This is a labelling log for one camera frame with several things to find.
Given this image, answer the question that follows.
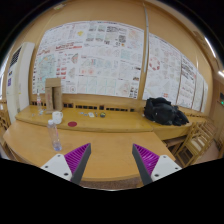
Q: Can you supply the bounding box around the white standing air conditioner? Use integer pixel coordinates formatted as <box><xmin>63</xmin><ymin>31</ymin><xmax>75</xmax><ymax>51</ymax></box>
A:
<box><xmin>6</xmin><ymin>42</ymin><xmax>35</xmax><ymax>123</ymax></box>

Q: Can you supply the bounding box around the black backpack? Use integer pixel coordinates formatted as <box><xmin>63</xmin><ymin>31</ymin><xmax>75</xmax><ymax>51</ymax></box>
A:
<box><xmin>144</xmin><ymin>97</ymin><xmax>189</xmax><ymax>126</ymax></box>

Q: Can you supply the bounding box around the white ceramic mug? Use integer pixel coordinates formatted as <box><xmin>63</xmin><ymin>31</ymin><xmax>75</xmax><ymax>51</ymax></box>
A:
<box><xmin>52</xmin><ymin>111</ymin><xmax>63</xmax><ymax>124</ymax></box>

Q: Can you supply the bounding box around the white card on table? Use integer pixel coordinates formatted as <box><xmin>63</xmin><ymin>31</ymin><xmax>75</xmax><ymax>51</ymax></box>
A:
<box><xmin>88</xmin><ymin>112</ymin><xmax>95</xmax><ymax>118</ymax></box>

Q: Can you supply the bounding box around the small dark round object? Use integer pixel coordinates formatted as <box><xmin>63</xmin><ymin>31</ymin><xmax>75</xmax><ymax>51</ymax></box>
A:
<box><xmin>100</xmin><ymin>113</ymin><xmax>106</xmax><ymax>118</ymax></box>

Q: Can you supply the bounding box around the small bottle with red label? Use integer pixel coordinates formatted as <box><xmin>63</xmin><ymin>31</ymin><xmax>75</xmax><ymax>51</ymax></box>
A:
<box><xmin>37</xmin><ymin>93</ymin><xmax>43</xmax><ymax>112</ymax></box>

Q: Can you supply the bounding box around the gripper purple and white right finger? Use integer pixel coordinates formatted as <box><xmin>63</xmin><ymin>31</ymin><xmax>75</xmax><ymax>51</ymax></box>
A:
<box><xmin>132</xmin><ymin>144</ymin><xmax>181</xmax><ymax>185</ymax></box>

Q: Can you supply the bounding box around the red round coaster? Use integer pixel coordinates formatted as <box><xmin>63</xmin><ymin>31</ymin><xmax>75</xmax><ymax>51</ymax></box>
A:
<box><xmin>68</xmin><ymin>121</ymin><xmax>77</xmax><ymax>127</ymax></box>

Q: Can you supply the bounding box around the large left wall poster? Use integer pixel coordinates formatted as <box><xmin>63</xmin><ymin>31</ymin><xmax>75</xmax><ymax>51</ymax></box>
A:
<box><xmin>32</xmin><ymin>21</ymin><xmax>144</xmax><ymax>99</ymax></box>

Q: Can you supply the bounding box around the clear plastic water bottle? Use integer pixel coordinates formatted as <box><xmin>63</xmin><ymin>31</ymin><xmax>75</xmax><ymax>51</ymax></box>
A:
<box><xmin>47</xmin><ymin>119</ymin><xmax>62</xmax><ymax>151</ymax></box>

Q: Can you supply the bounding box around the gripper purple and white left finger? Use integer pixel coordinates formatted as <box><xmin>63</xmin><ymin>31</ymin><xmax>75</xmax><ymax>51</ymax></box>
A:
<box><xmin>42</xmin><ymin>143</ymin><xmax>91</xmax><ymax>185</ymax></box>

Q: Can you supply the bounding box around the brown cardboard box stand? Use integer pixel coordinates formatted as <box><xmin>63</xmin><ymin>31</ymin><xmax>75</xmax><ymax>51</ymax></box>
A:
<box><xmin>45</xmin><ymin>78</ymin><xmax>63</xmax><ymax>113</ymax></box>

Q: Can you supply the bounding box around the right wall poster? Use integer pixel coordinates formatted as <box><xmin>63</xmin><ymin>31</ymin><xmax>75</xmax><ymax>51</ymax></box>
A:
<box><xmin>142</xmin><ymin>34</ymin><xmax>208</xmax><ymax>112</ymax></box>

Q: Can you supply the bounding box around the wooden chair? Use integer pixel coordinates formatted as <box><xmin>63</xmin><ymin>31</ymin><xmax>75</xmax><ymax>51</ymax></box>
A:
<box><xmin>165</xmin><ymin>121</ymin><xmax>216</xmax><ymax>168</ymax></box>

